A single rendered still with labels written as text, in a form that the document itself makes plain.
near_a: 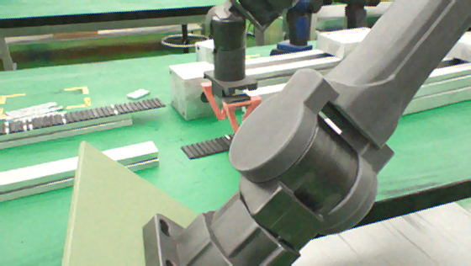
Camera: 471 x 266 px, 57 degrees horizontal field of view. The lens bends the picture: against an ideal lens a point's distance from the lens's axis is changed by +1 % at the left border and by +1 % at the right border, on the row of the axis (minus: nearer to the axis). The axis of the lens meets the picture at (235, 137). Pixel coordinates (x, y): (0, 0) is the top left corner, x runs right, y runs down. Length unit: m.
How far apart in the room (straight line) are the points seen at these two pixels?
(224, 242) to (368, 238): 1.23
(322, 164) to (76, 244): 0.18
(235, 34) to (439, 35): 0.42
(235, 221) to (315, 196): 0.06
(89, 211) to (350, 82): 0.22
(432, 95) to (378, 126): 0.73
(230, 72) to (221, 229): 0.45
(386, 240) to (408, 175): 0.78
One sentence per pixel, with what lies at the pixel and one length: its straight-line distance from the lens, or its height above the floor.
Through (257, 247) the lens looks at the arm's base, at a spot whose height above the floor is 0.95.
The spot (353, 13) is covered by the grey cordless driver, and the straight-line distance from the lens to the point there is 1.40.
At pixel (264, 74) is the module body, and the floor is 0.86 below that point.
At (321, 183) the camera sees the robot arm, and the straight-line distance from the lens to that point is 0.33.
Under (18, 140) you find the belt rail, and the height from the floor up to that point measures 0.79.
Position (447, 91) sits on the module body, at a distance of 1.12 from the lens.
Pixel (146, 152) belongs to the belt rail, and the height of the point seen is 0.81.
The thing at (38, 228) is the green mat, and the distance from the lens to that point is 0.67.
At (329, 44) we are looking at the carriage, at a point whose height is 0.89.
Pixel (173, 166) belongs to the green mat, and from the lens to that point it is 0.76.
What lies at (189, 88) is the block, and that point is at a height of 0.85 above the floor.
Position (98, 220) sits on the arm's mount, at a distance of 0.34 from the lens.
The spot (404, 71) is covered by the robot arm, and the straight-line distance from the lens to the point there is 0.36.
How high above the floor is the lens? 1.16
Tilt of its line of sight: 27 degrees down
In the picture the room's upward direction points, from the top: straight up
